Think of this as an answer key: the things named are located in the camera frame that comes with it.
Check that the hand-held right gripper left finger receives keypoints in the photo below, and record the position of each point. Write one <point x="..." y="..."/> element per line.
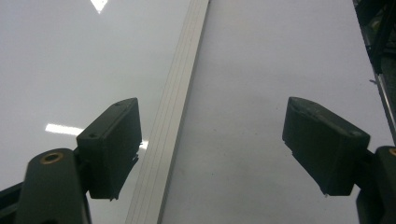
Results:
<point x="112" y="149"/>

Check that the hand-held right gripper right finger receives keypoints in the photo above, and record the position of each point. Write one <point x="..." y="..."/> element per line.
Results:
<point x="323" y="146"/>

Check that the silver framed whiteboard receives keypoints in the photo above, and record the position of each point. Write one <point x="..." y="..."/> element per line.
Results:
<point x="68" y="68"/>

